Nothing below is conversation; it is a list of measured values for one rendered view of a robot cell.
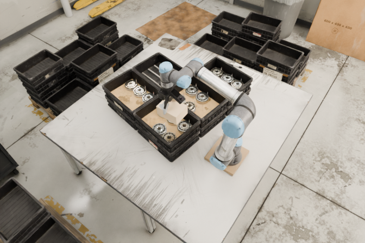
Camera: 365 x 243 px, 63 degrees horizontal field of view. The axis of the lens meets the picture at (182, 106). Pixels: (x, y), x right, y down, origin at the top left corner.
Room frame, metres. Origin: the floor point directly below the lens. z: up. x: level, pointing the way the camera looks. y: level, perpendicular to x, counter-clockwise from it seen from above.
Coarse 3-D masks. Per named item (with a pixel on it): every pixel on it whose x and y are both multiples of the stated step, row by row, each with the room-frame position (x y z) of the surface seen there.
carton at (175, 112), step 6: (162, 102) 1.30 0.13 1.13; (168, 102) 1.30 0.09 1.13; (174, 102) 1.30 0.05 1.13; (156, 108) 1.27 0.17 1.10; (168, 108) 1.25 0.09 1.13; (174, 108) 1.24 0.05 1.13; (180, 108) 1.24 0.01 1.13; (186, 108) 1.26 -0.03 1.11; (162, 114) 1.24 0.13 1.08; (168, 114) 1.21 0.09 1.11; (174, 114) 1.19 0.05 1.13; (180, 114) 1.21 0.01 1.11; (174, 120) 1.18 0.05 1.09; (180, 120) 1.21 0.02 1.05
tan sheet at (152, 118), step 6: (150, 114) 1.45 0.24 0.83; (156, 114) 1.45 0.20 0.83; (144, 120) 1.40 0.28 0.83; (150, 120) 1.40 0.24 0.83; (156, 120) 1.39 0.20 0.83; (162, 120) 1.39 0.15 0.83; (150, 126) 1.34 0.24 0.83; (168, 126) 1.33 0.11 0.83; (174, 126) 1.33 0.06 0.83; (174, 132) 1.28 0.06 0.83
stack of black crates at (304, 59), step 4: (280, 40) 2.96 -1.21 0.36; (284, 40) 2.93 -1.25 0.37; (284, 44) 2.92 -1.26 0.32; (288, 44) 2.89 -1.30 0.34; (292, 44) 2.86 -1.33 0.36; (296, 44) 2.84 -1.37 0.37; (296, 48) 2.83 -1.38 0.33; (300, 48) 2.80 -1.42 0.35; (304, 48) 2.77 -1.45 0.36; (308, 48) 2.76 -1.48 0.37; (304, 52) 2.76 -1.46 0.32; (308, 52) 2.74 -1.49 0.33; (304, 56) 2.74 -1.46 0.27; (308, 56) 2.68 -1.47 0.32; (304, 60) 2.55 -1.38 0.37; (300, 64) 2.51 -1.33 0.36; (304, 64) 2.61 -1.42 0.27; (300, 68) 2.53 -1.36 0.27; (300, 72) 2.59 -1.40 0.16; (296, 76) 2.52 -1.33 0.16
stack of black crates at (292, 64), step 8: (264, 48) 2.56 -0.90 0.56; (272, 48) 2.61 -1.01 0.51; (280, 48) 2.56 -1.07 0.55; (288, 48) 2.51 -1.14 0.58; (264, 56) 2.37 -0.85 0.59; (272, 56) 2.50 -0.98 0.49; (280, 56) 2.49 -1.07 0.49; (288, 56) 2.49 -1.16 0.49; (296, 56) 2.44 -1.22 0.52; (256, 64) 2.41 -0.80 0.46; (264, 64) 2.37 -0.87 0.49; (272, 64) 2.32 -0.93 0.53; (280, 64) 2.26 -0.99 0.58; (288, 64) 2.36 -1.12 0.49; (296, 64) 2.25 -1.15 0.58; (280, 72) 2.25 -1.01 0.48; (288, 72) 2.21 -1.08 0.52; (296, 72) 2.36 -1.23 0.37; (288, 80) 2.22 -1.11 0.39
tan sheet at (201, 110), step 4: (180, 92) 1.68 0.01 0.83; (184, 92) 1.68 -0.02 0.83; (188, 96) 1.63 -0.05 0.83; (188, 100) 1.58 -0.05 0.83; (192, 100) 1.58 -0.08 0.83; (212, 100) 1.57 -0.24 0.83; (196, 104) 1.54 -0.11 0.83; (200, 104) 1.54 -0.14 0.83; (204, 104) 1.54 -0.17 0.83; (208, 104) 1.54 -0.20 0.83; (212, 104) 1.53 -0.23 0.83; (216, 104) 1.53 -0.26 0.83; (196, 108) 1.50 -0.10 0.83; (200, 108) 1.49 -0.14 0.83; (204, 108) 1.49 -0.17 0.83; (208, 108) 1.49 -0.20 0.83; (212, 108) 1.49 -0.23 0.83; (196, 112) 1.46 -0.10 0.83; (200, 112) 1.46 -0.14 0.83; (204, 112) 1.46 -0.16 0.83; (208, 112) 1.45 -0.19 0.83; (200, 116) 1.42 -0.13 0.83
